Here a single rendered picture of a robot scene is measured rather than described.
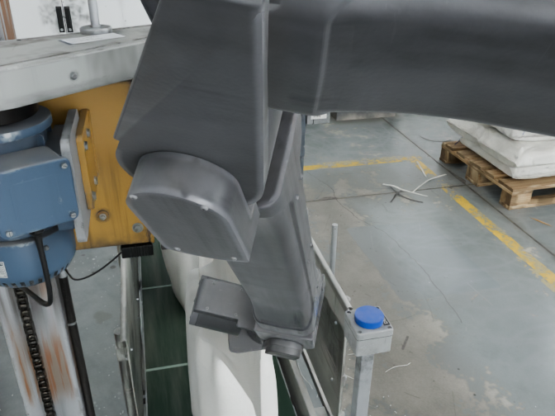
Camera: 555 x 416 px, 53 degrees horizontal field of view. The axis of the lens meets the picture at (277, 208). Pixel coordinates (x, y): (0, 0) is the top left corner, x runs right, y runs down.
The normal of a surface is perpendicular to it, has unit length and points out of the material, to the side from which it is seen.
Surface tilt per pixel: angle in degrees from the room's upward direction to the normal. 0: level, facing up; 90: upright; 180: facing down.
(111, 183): 90
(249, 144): 129
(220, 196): 66
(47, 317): 90
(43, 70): 90
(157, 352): 0
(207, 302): 42
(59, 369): 90
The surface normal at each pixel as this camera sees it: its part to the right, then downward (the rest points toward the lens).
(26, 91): 0.79, 0.29
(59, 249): 0.91, 0.22
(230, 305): 0.12, -0.35
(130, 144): -0.20, 0.91
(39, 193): 0.63, 0.37
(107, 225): 0.23, 0.45
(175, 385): 0.00, -0.88
